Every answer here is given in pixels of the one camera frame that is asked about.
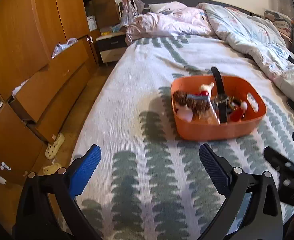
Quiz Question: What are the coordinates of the santa hat hair clip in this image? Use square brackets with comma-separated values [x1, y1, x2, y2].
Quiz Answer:
[229, 101, 248, 122]

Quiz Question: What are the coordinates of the cream clog slipper far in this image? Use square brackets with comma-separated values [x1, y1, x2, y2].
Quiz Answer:
[45, 133, 65, 160]

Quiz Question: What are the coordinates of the hanging clear plastic bag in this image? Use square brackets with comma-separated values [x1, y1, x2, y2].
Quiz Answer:
[120, 0, 145, 28]

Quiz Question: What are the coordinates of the red hair clip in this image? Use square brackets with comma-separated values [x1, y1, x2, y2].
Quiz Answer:
[195, 90, 209, 98]

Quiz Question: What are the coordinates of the white pillow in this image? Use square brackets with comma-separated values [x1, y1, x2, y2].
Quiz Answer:
[149, 3, 168, 13]

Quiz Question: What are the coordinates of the dark bed headboard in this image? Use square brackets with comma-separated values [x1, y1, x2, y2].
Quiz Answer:
[141, 0, 263, 18]

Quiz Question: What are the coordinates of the bedside nightstand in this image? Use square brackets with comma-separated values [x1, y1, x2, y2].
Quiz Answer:
[94, 32, 127, 65]

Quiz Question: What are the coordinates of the wooden wardrobe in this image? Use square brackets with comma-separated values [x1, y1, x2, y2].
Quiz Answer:
[0, 0, 97, 232]

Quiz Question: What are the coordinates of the pink crumpled blanket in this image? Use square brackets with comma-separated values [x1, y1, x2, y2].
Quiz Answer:
[125, 2, 214, 46]

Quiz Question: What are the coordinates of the cream clog slipper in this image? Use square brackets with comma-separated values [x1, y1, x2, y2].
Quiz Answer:
[42, 161, 62, 175]
[45, 133, 65, 160]

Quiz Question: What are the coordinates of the brown fuzzy scrunchie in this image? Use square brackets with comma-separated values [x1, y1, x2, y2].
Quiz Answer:
[172, 90, 210, 114]

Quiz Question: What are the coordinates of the blue hair clip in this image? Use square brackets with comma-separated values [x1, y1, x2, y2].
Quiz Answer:
[187, 94, 210, 102]

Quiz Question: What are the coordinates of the leaf pattern bedspread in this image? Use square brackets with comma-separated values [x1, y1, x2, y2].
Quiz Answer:
[73, 35, 294, 239]

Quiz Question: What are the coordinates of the brown spiral hair tie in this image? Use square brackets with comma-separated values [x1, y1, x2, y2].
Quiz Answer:
[227, 96, 243, 112]

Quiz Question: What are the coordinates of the orange plastic basket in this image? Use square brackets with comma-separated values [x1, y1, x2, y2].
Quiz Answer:
[171, 75, 266, 141]

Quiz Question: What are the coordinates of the cream clog slipper near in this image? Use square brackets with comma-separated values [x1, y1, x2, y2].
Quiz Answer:
[42, 161, 62, 175]

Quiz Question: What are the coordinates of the white plastic bag in drawer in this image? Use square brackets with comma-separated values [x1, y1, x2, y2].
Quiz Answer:
[52, 37, 78, 59]

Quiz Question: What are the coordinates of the open wooden drawer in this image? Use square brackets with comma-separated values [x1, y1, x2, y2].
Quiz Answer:
[10, 37, 94, 122]

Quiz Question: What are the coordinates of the gold chain hair clip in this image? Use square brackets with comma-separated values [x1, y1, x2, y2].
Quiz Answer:
[211, 94, 229, 111]

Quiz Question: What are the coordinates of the black headband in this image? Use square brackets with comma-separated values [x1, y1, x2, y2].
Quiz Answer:
[210, 67, 228, 124]

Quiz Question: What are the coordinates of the floral duvet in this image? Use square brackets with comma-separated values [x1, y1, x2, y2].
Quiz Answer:
[196, 3, 294, 102]

